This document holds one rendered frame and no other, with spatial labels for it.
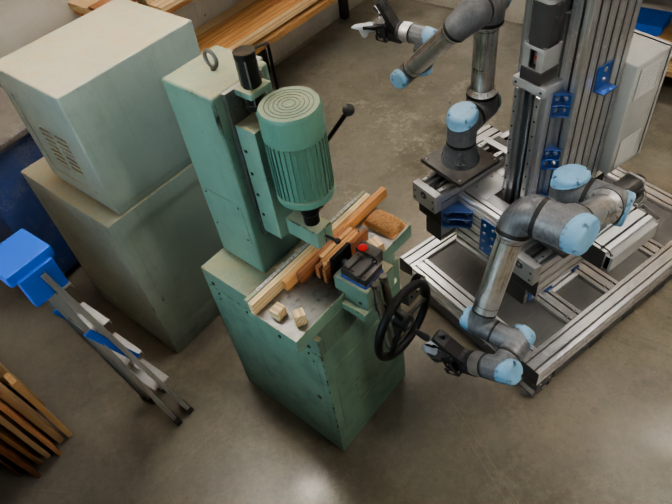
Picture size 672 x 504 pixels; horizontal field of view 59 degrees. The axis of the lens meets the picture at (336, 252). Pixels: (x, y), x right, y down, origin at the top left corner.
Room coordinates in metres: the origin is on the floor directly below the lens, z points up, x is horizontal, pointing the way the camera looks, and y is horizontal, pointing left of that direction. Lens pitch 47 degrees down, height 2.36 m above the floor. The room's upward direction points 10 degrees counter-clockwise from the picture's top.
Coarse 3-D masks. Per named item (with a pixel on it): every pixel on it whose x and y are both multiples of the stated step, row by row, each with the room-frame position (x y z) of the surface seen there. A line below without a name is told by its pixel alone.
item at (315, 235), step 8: (288, 216) 1.40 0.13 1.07; (296, 216) 1.39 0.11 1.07; (320, 216) 1.38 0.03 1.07; (288, 224) 1.39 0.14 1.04; (296, 224) 1.36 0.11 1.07; (304, 224) 1.35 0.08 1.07; (320, 224) 1.34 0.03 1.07; (328, 224) 1.33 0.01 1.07; (296, 232) 1.37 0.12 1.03; (304, 232) 1.34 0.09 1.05; (312, 232) 1.31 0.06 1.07; (320, 232) 1.31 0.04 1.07; (328, 232) 1.33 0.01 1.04; (304, 240) 1.34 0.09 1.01; (312, 240) 1.32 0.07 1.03; (320, 240) 1.30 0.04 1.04; (328, 240) 1.33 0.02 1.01; (320, 248) 1.30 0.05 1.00
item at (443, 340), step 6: (438, 330) 1.03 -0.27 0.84; (438, 336) 1.01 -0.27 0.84; (444, 336) 1.01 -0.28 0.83; (450, 336) 1.01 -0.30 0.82; (438, 342) 1.00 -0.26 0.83; (444, 342) 1.00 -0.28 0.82; (450, 342) 1.00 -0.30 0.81; (456, 342) 1.00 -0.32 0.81; (444, 348) 0.98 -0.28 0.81; (450, 348) 0.98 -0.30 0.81; (456, 348) 0.98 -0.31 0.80; (462, 348) 0.98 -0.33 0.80; (450, 354) 0.97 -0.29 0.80; (456, 354) 0.96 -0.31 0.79; (462, 354) 0.96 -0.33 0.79; (456, 360) 0.96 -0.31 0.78; (462, 360) 0.95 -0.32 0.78
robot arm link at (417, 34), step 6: (414, 24) 2.15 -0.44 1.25; (408, 30) 2.14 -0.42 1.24; (414, 30) 2.12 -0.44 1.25; (420, 30) 2.11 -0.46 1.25; (426, 30) 2.10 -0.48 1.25; (432, 30) 2.09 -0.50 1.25; (408, 36) 2.13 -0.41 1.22; (414, 36) 2.11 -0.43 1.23; (420, 36) 2.09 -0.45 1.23; (426, 36) 2.08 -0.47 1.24; (408, 42) 2.14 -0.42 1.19; (414, 42) 2.11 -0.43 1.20; (420, 42) 2.09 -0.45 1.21; (414, 48) 2.12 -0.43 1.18
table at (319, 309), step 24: (384, 240) 1.39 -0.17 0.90; (312, 288) 1.23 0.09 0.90; (336, 288) 1.21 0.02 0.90; (264, 312) 1.16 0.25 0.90; (288, 312) 1.15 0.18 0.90; (312, 312) 1.13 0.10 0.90; (336, 312) 1.16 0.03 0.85; (360, 312) 1.12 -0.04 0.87; (288, 336) 1.06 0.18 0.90; (312, 336) 1.08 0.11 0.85
